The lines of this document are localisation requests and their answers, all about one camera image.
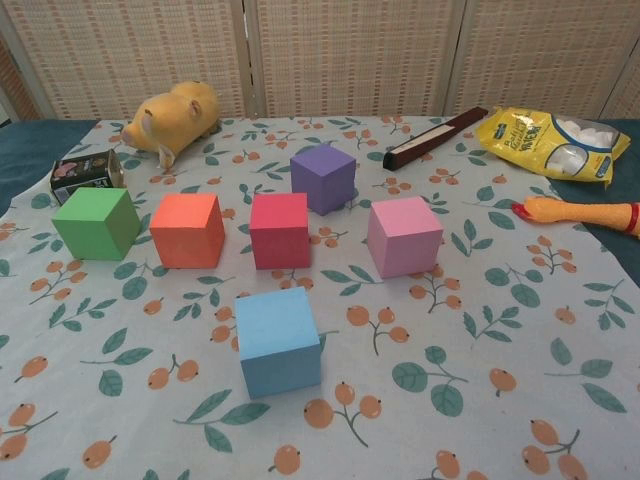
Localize dark teal table padding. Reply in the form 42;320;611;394
0;117;640;261

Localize yellow rubber chicken toy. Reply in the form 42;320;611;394
510;195;640;236

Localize purple cube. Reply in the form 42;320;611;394
289;145;357;217

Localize red cube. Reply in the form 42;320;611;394
248;192;312;271

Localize bamboo folding screen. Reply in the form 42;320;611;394
0;0;640;122

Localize black tin can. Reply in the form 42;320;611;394
49;148;125;206

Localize dark red long box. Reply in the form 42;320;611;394
382;106;489;171

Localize orange cube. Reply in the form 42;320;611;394
148;193;224;270

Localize green cube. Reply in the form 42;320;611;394
51;187;141;262

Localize floral print tablecloth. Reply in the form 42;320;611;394
0;115;640;480

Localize yellow plush pig toy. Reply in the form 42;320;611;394
120;79;222;169

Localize yellow cotton ball bag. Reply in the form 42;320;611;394
474;105;631;190

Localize pink cube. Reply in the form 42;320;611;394
367;195;445;279

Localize light blue cube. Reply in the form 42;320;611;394
234;286;322;400

